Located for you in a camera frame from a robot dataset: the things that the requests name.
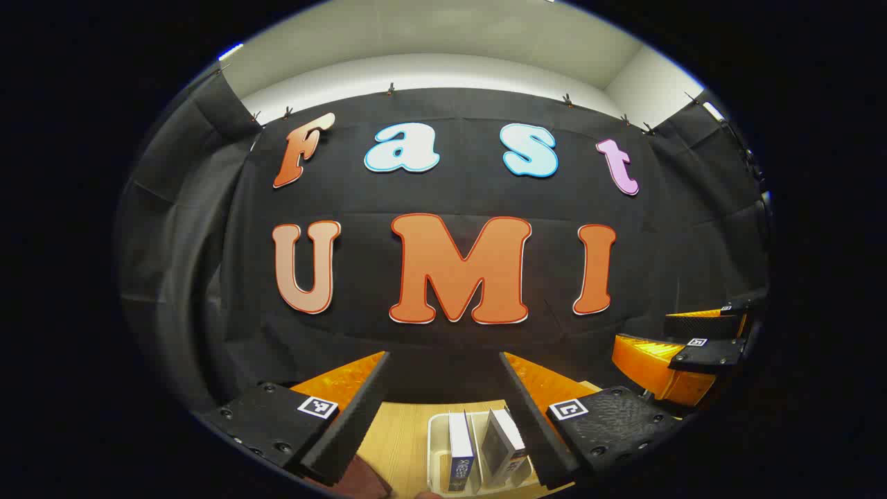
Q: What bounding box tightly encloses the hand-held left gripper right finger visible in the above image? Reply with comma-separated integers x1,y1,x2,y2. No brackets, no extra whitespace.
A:
499,351,683,489

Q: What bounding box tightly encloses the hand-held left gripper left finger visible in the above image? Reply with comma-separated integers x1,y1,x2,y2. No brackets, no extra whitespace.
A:
197,351,391,487

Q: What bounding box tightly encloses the grey portrait cover book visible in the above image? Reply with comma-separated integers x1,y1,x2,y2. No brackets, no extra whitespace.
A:
482,409,527,483

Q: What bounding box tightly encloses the maroon schoolbag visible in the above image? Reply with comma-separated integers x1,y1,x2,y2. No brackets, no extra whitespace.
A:
333,454,394,498

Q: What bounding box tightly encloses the blue cover book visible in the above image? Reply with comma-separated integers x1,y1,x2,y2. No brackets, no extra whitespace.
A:
447,410,476,493

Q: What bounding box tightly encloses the white bookshelf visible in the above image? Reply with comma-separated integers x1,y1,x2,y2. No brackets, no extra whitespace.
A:
426,409,538,494

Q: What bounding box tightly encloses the black backdrop cloth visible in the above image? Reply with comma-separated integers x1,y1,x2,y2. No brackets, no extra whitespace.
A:
118,66,770,423

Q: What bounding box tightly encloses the row of small backdrop clips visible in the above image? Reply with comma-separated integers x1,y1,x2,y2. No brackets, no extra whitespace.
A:
215,62,702,136

